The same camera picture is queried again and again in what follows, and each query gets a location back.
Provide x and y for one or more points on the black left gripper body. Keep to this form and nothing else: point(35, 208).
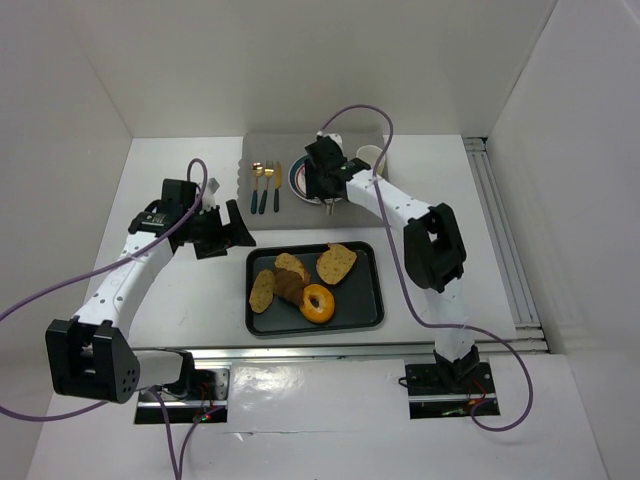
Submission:
point(218, 230)

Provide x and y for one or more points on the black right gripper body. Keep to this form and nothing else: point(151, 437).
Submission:
point(327, 187)

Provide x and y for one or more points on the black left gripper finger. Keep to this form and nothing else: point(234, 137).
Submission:
point(228, 243)
point(239, 233)

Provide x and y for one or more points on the brown croissant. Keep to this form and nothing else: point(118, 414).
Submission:
point(289, 285)

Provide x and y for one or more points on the seeded bread slice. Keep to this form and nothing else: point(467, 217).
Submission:
point(290, 262)
point(262, 291)
point(334, 264)

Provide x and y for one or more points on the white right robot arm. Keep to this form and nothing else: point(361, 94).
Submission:
point(433, 250)

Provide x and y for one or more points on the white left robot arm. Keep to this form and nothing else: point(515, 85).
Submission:
point(89, 354)

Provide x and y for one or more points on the white plate teal rim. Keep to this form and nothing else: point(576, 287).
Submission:
point(297, 181)

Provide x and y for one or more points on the pale green mug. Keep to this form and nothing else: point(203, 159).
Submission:
point(370, 154)

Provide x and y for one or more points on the grey placemat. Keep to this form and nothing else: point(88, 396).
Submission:
point(294, 213)

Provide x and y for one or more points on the orange glazed donut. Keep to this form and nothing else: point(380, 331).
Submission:
point(318, 305)

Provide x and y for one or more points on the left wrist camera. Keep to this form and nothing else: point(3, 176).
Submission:
point(177, 196)

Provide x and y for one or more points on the gold fork green handle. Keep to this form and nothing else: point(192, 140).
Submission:
point(268, 173)

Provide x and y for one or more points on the gold spoon green handle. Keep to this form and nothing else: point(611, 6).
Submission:
point(257, 172)

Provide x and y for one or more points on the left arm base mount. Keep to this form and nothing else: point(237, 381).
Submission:
point(204, 398)

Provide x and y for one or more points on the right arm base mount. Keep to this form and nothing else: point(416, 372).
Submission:
point(430, 398)

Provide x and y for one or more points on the aluminium rail right side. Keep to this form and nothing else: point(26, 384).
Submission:
point(530, 336)

